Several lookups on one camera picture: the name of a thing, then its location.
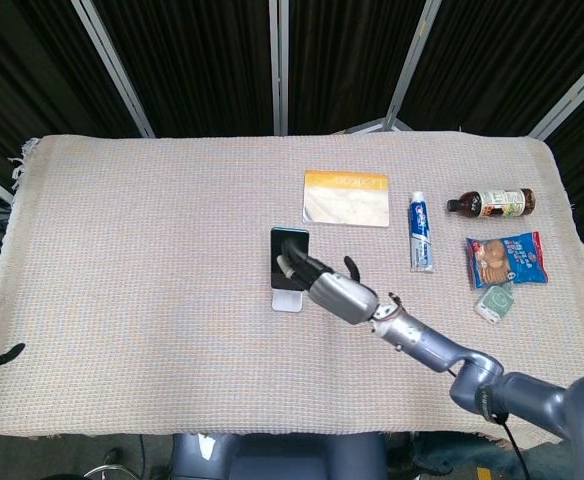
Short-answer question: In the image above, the yellow cover notebook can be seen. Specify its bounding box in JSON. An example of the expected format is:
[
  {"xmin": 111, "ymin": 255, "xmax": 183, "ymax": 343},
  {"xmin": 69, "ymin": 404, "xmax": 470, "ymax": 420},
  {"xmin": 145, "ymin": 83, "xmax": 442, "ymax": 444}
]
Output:
[{"xmin": 301, "ymin": 169, "xmax": 391, "ymax": 229}]

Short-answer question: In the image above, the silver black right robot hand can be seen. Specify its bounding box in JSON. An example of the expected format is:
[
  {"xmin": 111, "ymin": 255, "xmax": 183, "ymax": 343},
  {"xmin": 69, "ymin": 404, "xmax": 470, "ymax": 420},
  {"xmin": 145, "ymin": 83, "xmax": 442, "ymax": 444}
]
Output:
[{"xmin": 275, "ymin": 240, "xmax": 379, "ymax": 325}]

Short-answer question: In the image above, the black smartphone with teal edge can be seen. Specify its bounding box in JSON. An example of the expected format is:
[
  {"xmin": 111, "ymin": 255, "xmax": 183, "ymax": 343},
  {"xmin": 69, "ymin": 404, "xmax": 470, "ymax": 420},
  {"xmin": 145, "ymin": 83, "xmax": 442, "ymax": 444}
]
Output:
[{"xmin": 268, "ymin": 227, "xmax": 310, "ymax": 292}]

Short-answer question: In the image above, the blue white toothpaste tube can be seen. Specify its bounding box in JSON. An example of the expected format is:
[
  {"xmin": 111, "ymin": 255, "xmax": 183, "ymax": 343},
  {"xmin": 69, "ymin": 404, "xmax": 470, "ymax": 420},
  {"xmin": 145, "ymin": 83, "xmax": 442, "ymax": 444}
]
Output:
[{"xmin": 408, "ymin": 191, "xmax": 436, "ymax": 274}]

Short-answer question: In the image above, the grey robot torso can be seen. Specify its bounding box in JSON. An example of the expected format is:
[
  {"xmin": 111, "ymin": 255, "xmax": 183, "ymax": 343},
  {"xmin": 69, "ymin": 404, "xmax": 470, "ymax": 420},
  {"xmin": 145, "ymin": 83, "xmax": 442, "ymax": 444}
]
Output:
[{"xmin": 171, "ymin": 432, "xmax": 388, "ymax": 480}]

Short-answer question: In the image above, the small green snack packet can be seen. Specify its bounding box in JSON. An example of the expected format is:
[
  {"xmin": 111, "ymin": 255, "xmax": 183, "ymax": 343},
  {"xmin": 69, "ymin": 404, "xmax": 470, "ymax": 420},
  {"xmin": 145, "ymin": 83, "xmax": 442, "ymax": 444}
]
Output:
[{"xmin": 474, "ymin": 284, "xmax": 517, "ymax": 326}]

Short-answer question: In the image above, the chrome stool ring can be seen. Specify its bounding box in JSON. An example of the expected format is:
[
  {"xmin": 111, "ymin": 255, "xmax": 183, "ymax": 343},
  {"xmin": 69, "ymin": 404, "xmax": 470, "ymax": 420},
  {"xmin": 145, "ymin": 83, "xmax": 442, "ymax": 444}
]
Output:
[{"xmin": 82, "ymin": 462, "xmax": 141, "ymax": 480}]

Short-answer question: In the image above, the dark pleated screen panel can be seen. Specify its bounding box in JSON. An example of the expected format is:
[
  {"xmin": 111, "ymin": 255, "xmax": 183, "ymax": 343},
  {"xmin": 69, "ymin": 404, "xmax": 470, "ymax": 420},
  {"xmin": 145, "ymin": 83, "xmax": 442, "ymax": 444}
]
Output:
[
  {"xmin": 0, "ymin": 0, "xmax": 142, "ymax": 186},
  {"xmin": 94, "ymin": 0, "xmax": 279, "ymax": 137},
  {"xmin": 398, "ymin": 0, "xmax": 584, "ymax": 139},
  {"xmin": 287, "ymin": 0, "xmax": 426, "ymax": 135}
]

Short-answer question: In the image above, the brown glass bottle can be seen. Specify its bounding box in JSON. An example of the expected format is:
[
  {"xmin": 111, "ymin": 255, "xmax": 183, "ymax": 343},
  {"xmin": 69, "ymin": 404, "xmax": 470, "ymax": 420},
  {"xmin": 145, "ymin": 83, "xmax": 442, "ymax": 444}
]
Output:
[{"xmin": 445, "ymin": 187, "xmax": 538, "ymax": 218}]

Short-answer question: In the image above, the white folding phone stand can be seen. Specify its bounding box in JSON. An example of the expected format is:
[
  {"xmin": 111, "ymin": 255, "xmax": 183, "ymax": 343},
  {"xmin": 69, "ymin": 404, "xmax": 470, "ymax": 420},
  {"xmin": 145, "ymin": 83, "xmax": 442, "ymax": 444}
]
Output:
[{"xmin": 271, "ymin": 288, "xmax": 305, "ymax": 314}]

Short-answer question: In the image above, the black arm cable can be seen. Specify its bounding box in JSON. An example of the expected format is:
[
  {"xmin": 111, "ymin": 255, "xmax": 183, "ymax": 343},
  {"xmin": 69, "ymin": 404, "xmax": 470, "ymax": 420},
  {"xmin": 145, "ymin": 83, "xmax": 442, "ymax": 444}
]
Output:
[{"xmin": 444, "ymin": 367, "xmax": 531, "ymax": 480}]

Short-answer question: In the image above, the red blue biscuit packet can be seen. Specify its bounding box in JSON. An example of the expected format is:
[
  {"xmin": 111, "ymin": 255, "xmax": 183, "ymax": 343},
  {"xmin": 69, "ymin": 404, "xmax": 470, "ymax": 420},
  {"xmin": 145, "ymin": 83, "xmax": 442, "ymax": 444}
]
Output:
[{"xmin": 465, "ymin": 230, "xmax": 549, "ymax": 290}]

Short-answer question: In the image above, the beige woven tablecloth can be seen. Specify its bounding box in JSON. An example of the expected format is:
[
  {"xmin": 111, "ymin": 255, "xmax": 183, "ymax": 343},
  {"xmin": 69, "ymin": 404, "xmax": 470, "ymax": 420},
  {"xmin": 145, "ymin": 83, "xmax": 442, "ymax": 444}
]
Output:
[{"xmin": 0, "ymin": 130, "xmax": 584, "ymax": 449}]

